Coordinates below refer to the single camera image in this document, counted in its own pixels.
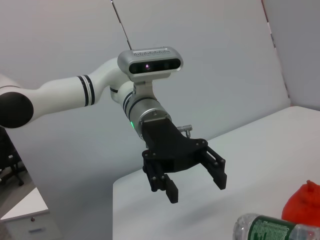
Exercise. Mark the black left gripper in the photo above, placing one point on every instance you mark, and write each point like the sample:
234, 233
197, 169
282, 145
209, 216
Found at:
165, 145

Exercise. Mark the clear green-label water bottle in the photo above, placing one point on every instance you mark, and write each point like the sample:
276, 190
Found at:
267, 228

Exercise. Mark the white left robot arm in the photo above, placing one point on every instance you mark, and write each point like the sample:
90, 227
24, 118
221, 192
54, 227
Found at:
62, 92

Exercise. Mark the white drawer cabinet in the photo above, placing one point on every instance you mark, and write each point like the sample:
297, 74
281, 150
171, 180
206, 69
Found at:
27, 210

